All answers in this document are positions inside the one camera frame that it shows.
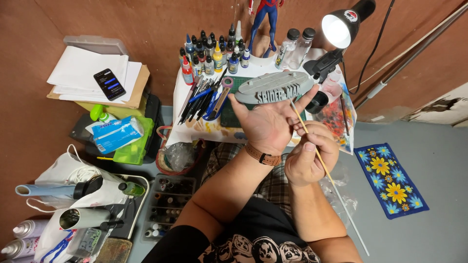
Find white wall cable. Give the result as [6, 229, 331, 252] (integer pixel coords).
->
[349, 2, 468, 92]

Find white paint-stained table cover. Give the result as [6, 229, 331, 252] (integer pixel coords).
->
[165, 47, 357, 156]

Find white tote bag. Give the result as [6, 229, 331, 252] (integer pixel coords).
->
[26, 144, 128, 213]

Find silver white can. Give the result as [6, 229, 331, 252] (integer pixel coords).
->
[59, 207, 111, 231]

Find light blue tube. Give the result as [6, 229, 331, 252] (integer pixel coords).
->
[15, 184, 79, 201]

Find clear plastic case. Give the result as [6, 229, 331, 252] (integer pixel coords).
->
[63, 35, 129, 56]

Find gray lettered figure base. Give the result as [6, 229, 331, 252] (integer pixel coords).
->
[234, 71, 315, 105]

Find thin wooden-handled paintbrush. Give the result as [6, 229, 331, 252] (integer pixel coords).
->
[290, 99, 370, 256]

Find clear paint organizer box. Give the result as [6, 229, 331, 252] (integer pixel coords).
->
[142, 174, 197, 243]

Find black cylinder cap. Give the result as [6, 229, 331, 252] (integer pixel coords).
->
[73, 175, 104, 201]

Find black printed t-shirt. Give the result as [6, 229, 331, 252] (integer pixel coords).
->
[142, 197, 323, 263]

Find stack of white papers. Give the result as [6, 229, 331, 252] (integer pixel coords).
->
[47, 46, 142, 104]

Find cluster of small paint bottles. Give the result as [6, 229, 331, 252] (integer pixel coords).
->
[178, 20, 251, 86]

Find crumpled clear plastic bag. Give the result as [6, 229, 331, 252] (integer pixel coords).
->
[163, 142, 199, 172]

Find large clear plastic bag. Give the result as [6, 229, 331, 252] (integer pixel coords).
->
[317, 161, 359, 228]

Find person's right hand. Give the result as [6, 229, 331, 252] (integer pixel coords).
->
[284, 116, 340, 188]

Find paint-stained palette sheet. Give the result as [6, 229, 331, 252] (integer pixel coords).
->
[314, 82, 357, 155]

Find person's left hand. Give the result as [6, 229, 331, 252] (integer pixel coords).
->
[228, 85, 319, 156]

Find green cutting mat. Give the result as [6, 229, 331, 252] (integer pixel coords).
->
[220, 75, 308, 128]

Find plaid shorts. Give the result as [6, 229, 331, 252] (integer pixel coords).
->
[201, 142, 294, 217]

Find blue tissue pack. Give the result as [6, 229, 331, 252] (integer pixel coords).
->
[91, 116, 145, 155]

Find brown paper envelope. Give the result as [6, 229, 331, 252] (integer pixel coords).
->
[46, 65, 150, 109]

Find black lamp cable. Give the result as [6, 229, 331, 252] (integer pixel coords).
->
[342, 0, 396, 95]

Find red-rimmed woven basket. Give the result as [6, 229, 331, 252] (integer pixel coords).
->
[155, 125, 206, 177]

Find green plastic box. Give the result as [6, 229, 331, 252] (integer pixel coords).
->
[113, 116, 155, 166]

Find red and blue superhero figure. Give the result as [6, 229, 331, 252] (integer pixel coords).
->
[248, 0, 285, 58]

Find white pink spray can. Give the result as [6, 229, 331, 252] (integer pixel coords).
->
[1, 237, 40, 259]
[13, 219, 50, 239]

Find thin black paintbrush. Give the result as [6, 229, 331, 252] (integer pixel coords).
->
[339, 94, 350, 137]

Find wooden block brush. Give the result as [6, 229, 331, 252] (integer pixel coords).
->
[94, 237, 133, 263]

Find white bag with blue print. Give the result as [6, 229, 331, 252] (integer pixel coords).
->
[34, 208, 79, 263]

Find black carry case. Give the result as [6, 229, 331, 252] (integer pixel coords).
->
[69, 93, 164, 165]

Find black smartphone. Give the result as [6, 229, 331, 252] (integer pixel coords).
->
[93, 68, 127, 102]

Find brown leather watch strap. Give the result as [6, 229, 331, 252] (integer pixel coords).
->
[244, 142, 282, 167]

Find white round figure stand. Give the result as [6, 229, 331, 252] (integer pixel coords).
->
[249, 35, 279, 67]

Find green glass bottle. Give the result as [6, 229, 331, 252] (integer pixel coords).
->
[118, 181, 146, 197]

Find green-capped white bottle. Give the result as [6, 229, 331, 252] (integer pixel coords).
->
[89, 104, 118, 123]

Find bunch of pens and brushes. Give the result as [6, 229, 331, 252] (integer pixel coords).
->
[178, 67, 234, 125]

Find clear bottle with black cap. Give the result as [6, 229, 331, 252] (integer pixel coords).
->
[275, 28, 300, 70]
[289, 27, 316, 71]

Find small black cup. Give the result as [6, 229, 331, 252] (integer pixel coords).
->
[304, 91, 330, 114]

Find gray wall pipe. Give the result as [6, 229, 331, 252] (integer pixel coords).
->
[354, 7, 468, 111]

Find blue floral floor mat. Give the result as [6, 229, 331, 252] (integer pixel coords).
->
[353, 142, 430, 220]

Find black desk lamp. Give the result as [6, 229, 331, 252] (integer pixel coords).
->
[303, 0, 376, 84]

